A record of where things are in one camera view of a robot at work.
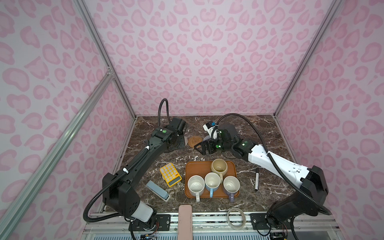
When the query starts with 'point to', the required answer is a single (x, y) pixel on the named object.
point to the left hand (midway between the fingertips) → (180, 141)
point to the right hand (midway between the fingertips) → (201, 143)
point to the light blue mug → (212, 181)
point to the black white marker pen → (257, 179)
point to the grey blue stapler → (158, 190)
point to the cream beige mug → (219, 166)
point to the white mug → (196, 185)
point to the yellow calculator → (170, 174)
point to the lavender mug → (231, 185)
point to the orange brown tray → (203, 168)
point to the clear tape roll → (229, 222)
